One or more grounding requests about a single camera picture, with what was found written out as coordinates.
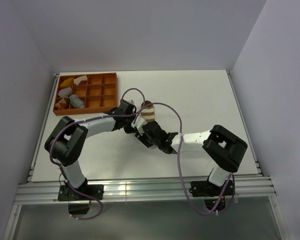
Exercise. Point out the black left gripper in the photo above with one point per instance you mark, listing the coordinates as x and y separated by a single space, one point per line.
129 130

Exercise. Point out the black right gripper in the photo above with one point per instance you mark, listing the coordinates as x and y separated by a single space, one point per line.
142 139

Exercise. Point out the brown striped sock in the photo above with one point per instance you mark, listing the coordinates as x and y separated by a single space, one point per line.
148 113

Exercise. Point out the grey sock with black stripes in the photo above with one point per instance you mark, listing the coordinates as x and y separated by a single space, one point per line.
76 102

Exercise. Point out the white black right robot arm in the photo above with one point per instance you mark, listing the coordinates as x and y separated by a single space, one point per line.
222 146

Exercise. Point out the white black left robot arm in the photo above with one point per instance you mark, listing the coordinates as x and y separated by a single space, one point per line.
67 139

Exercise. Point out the orange wooden compartment tray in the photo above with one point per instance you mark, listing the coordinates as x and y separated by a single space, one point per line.
99 95

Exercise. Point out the white maroon rolled sock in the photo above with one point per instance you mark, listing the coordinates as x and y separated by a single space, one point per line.
81 80

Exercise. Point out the yellow rolled sock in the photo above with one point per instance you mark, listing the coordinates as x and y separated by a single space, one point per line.
67 82

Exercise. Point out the orange white rolled sock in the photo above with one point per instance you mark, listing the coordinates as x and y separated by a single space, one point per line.
63 103

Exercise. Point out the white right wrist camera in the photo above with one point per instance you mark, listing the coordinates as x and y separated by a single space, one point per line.
138 125

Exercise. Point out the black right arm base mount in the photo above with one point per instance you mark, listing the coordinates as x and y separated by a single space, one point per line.
204 188

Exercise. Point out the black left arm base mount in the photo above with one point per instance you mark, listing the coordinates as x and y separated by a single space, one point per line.
80 199

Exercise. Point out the aluminium table edge rail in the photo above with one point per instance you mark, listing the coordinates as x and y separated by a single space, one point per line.
244 123

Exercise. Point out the aluminium front frame rail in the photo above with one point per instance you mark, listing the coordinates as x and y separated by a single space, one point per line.
162 189

